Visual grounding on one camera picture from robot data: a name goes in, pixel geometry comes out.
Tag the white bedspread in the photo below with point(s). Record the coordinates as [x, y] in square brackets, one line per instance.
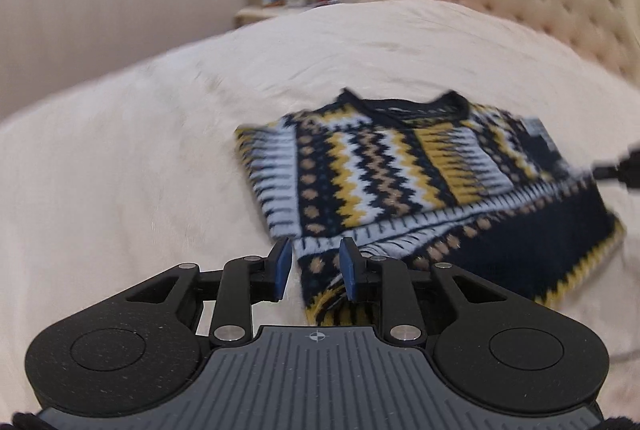
[150, 160]

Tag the white nightstand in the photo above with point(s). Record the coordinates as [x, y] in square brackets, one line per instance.
[265, 14]

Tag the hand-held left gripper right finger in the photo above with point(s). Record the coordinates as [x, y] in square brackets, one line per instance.
[350, 267]

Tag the patterned knit sweater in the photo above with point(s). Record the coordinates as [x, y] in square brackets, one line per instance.
[400, 170]

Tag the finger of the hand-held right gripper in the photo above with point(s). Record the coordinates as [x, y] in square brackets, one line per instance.
[622, 170]

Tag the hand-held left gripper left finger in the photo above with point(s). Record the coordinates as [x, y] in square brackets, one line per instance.
[282, 267]

